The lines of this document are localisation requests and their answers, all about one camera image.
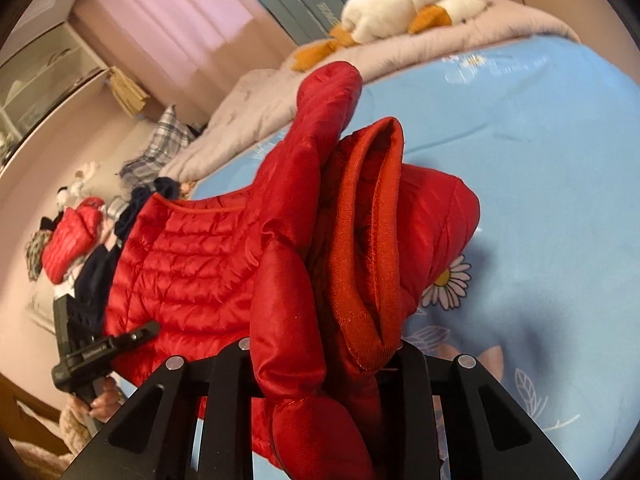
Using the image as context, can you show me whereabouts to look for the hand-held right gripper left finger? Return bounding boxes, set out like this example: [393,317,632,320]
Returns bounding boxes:
[60,337,266,480]

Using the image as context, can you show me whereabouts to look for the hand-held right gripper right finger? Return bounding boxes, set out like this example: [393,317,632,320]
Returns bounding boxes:
[372,342,581,480]

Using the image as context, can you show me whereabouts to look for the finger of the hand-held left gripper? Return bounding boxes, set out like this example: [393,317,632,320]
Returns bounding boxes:
[107,322,162,350]

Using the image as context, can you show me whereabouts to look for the person's left hand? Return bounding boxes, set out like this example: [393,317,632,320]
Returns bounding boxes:
[75,377,127,423]

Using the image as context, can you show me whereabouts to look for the beige fluffy rug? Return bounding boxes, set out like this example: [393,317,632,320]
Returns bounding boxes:
[10,405,101,480]

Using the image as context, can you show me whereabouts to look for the green patterned cloth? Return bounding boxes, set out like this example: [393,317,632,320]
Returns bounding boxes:
[25,230,52,282]

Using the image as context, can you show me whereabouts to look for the small red down jacket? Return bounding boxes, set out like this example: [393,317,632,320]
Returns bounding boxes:
[41,197,106,283]

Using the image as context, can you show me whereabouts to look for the white plush toys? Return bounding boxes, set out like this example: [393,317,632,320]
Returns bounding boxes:
[55,160,101,211]

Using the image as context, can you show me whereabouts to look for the plaid pillow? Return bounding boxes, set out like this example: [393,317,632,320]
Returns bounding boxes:
[120,105,196,191]

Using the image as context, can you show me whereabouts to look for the yellow woven cloth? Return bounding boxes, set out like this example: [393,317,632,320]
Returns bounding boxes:
[106,65,151,119]

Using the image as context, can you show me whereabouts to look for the grey quilt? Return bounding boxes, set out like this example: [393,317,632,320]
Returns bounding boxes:
[162,0,581,183]

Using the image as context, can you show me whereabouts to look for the glass-front cabinet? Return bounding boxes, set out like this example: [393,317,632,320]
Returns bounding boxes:
[0,22,108,171]

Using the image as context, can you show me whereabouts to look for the blue floral bedsheet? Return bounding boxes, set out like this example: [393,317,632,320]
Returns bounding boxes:
[190,35,640,466]

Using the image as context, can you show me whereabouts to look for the pink curtain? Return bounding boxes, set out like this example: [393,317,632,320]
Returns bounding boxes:
[70,0,296,121]

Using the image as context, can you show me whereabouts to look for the white goose plush toy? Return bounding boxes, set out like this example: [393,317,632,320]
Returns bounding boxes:
[291,0,491,72]

